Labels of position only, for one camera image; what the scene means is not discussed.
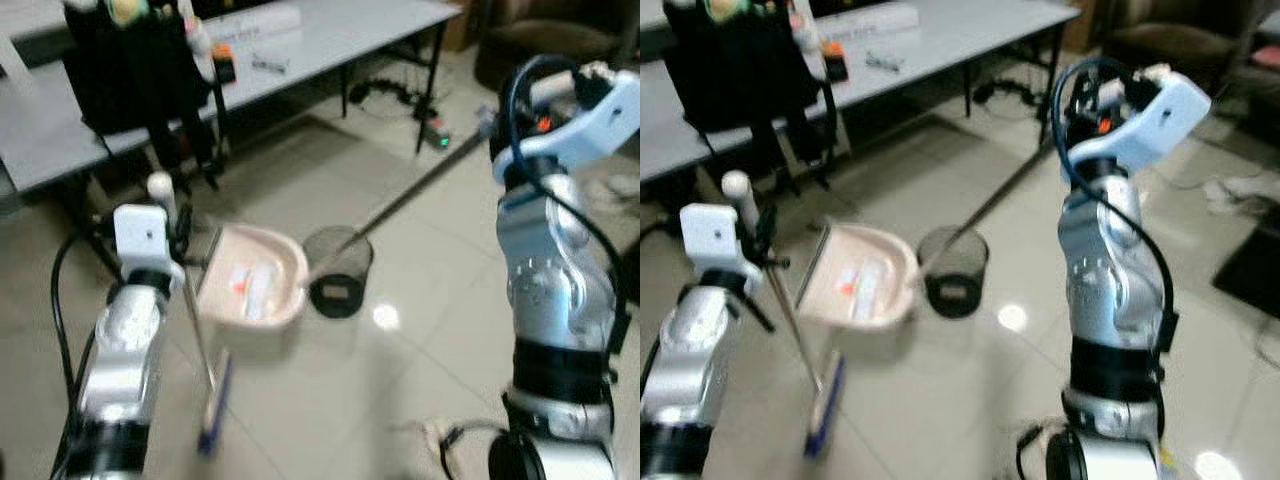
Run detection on long white box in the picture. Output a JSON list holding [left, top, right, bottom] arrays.
[[190, 0, 303, 43], [810, 0, 922, 43]]

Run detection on brown armchair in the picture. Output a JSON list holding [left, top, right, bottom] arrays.
[[1098, 0, 1280, 86], [474, 0, 641, 93]]

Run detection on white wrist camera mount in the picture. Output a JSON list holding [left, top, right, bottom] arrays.
[[1061, 70, 1213, 187], [112, 203, 187, 291], [491, 70, 641, 187], [680, 203, 767, 289]]

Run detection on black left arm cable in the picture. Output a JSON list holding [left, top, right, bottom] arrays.
[[48, 230, 113, 471]]

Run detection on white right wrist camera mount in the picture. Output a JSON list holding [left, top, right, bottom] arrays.
[[1061, 70, 1213, 187], [491, 70, 641, 187]]

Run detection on pink long-handled dustpan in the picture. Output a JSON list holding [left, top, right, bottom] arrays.
[[194, 62, 613, 333], [796, 62, 1173, 333]]

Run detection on black floor cable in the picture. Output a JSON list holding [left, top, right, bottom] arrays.
[[973, 78, 1043, 109], [348, 78, 425, 113]]

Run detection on power strip with green light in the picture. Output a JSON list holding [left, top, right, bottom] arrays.
[[418, 114, 451, 153]]

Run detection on black backpack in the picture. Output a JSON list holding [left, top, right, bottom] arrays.
[[664, 0, 833, 139], [62, 0, 219, 139]]

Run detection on blue broom with silver handle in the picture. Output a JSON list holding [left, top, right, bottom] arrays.
[[146, 170, 237, 457], [721, 170, 847, 461]]

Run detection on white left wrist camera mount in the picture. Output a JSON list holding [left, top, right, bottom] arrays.
[[112, 203, 187, 291], [680, 203, 767, 289]]

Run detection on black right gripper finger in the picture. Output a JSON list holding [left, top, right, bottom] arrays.
[[1068, 70, 1103, 135], [574, 68, 615, 109], [512, 86, 547, 135], [1120, 70, 1163, 113]]

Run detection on black mesh wastebasket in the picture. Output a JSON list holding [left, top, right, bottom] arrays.
[[302, 225, 375, 320], [916, 225, 990, 320]]

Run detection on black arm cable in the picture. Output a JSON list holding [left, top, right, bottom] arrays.
[[503, 54, 629, 353], [48, 230, 113, 471], [1049, 56, 1183, 353]]

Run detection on black floor mat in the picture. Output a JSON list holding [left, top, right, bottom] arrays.
[[1211, 214, 1280, 323]]

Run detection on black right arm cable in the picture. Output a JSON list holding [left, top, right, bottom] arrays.
[[503, 54, 629, 353], [1049, 56, 1183, 353]]

